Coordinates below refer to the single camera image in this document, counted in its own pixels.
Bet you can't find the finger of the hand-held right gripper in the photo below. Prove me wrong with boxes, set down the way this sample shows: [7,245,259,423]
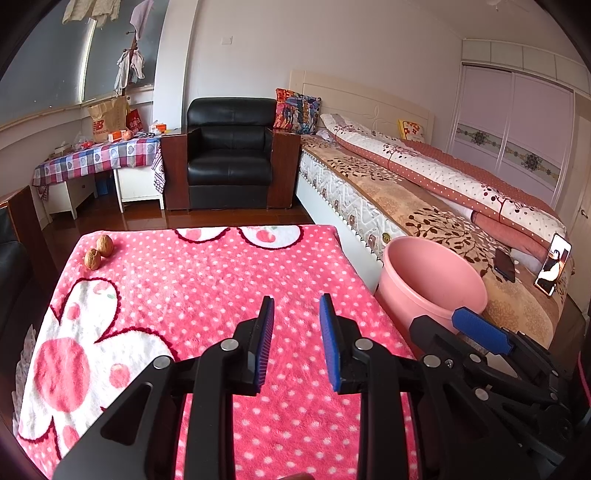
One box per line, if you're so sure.
[409,314,550,407]
[451,307,561,374]

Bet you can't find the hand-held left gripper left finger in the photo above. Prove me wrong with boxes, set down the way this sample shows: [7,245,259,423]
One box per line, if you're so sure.
[53,295,276,480]

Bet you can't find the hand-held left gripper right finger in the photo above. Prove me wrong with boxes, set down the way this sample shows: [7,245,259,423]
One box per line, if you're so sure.
[318,293,536,480]

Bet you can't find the pink plastic bucket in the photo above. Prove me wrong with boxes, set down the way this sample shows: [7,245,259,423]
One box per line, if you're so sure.
[374,237,489,333]

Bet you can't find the black phone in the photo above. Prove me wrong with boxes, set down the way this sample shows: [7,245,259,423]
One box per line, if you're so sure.
[492,248,517,283]

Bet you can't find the phone with lit screen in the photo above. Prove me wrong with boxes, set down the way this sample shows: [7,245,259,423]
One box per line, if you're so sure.
[534,233,572,296]

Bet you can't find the bed with floral quilt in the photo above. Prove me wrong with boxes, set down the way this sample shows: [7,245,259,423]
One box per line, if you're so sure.
[302,134,575,347]

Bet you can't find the white and pink quilt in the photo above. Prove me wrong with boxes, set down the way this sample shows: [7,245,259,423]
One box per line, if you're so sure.
[320,113,568,259]

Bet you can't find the black leather armchair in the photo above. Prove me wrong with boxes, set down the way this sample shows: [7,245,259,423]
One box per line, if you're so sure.
[161,97,302,212]

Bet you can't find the white desk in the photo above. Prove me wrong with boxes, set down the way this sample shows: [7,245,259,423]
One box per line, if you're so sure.
[46,166,164,220]

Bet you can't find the yellow floral pillow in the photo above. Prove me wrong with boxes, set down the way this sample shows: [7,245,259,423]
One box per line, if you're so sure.
[398,119,426,144]

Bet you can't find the white wardrobe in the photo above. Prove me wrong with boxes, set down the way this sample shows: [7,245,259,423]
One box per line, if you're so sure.
[445,39,591,222]

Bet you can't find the colourful printed cushion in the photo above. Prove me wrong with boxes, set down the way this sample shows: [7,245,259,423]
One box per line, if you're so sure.
[274,88,321,136]

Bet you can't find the white floral cloth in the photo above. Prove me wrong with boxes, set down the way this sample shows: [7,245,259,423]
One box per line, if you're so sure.
[10,323,40,430]

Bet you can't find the checkered cloth side table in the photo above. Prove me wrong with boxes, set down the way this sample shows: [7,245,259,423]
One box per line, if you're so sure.
[31,137,164,195]

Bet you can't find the black leather sofa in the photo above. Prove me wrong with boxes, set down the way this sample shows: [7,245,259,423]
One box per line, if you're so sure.
[0,187,47,301]

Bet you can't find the brown paper bag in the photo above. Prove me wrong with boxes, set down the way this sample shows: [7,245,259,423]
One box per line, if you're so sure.
[88,97,129,143]

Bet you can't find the white clothes on rack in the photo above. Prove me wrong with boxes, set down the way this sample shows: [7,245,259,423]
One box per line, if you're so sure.
[114,48,145,95]

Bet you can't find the wooden coat rack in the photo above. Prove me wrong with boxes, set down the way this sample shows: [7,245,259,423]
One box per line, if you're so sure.
[113,14,144,100]

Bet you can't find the pale purple garment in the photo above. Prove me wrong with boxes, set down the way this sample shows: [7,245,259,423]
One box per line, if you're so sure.
[129,0,155,33]

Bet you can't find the window with grey blind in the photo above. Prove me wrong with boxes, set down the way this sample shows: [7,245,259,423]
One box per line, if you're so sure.
[0,0,167,134]

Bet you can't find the beige hanging garment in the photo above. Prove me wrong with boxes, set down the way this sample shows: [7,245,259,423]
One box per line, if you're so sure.
[62,0,122,24]

